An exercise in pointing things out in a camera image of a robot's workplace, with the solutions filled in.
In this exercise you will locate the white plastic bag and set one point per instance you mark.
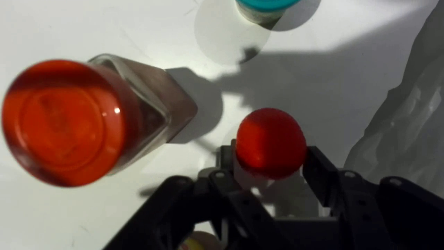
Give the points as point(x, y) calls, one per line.
point(407, 125)

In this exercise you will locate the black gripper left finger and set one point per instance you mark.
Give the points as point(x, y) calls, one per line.
point(185, 217)

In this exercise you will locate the teal lid dough container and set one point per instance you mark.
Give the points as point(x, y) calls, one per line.
point(265, 7)

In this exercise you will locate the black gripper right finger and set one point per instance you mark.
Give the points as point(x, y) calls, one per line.
point(393, 217)

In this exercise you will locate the spice jar with red lid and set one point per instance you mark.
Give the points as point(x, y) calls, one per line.
point(70, 123)

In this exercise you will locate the small red-lidded bottle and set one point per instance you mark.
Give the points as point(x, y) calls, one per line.
point(271, 141)

